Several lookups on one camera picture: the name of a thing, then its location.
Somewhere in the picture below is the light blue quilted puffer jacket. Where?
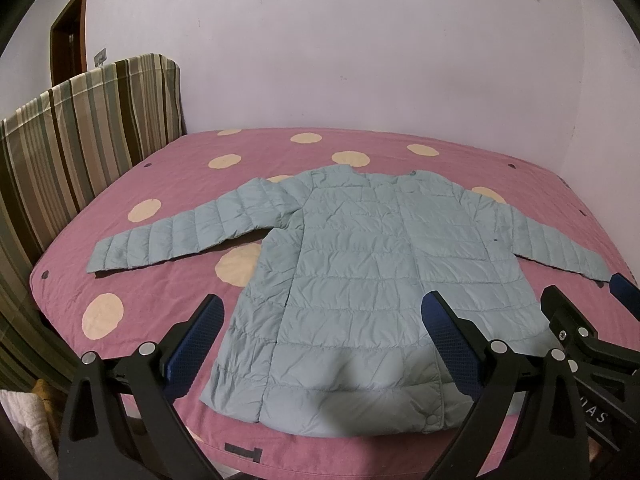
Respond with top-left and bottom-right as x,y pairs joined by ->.
87,165 -> 611,438

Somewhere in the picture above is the striped fabric headboard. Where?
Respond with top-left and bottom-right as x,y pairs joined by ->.
1,53 -> 186,391

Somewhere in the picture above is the dark brown wooden door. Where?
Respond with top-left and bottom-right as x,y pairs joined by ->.
50,0 -> 88,86

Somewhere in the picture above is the white cloth beside bed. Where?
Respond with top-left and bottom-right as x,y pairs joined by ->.
1,390 -> 58,479

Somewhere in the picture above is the pink polka dot bed sheet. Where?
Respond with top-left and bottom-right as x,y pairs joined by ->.
30,129 -> 639,479

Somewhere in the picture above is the wall light switch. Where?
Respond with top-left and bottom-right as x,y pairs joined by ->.
93,48 -> 107,67

